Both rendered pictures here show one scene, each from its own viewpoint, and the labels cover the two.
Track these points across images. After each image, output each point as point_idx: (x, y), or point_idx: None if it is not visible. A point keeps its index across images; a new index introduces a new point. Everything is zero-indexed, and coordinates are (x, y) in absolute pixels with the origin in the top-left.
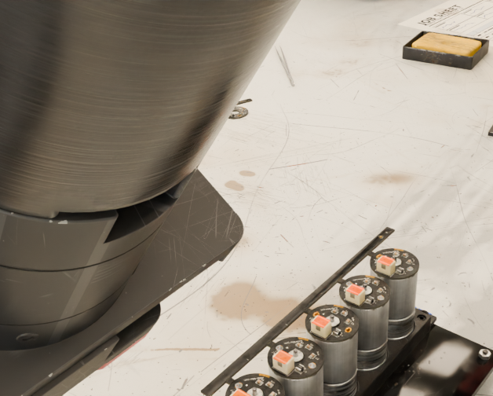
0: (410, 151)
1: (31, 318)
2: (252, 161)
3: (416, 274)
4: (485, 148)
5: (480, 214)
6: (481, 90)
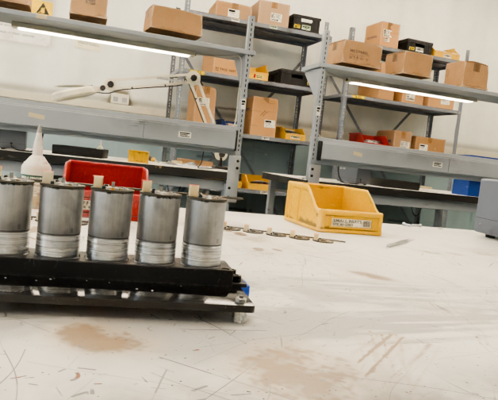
0: (415, 276)
1: None
2: (291, 249)
3: (212, 204)
4: (488, 292)
5: (408, 300)
6: None
